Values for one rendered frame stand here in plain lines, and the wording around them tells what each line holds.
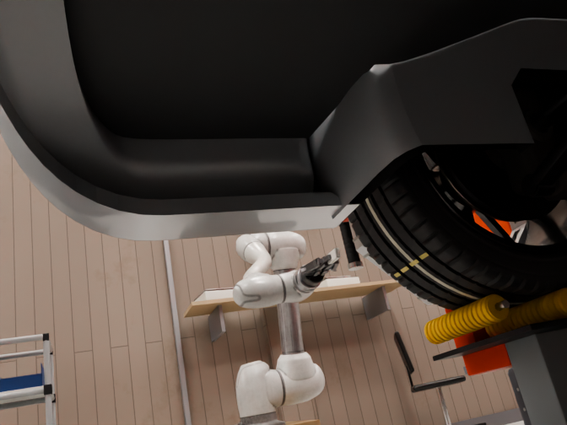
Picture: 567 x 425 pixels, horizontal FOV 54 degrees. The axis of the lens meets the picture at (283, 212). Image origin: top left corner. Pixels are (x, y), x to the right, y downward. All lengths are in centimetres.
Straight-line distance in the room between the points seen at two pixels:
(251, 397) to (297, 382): 21
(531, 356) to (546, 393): 8
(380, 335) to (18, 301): 323
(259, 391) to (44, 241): 316
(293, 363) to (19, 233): 328
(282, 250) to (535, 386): 146
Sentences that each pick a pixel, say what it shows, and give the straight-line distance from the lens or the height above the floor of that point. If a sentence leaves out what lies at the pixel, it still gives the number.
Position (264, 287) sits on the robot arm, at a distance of 194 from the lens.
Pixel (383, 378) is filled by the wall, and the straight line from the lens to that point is 557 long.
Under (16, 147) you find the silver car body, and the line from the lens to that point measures 85.
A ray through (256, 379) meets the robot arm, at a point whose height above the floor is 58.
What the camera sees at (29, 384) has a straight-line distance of 297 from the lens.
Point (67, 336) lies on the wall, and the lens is 496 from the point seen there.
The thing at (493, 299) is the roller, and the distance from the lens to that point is 125.
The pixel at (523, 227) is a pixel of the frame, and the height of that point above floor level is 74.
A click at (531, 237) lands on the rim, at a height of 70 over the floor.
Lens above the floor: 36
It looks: 21 degrees up
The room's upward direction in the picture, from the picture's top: 12 degrees counter-clockwise
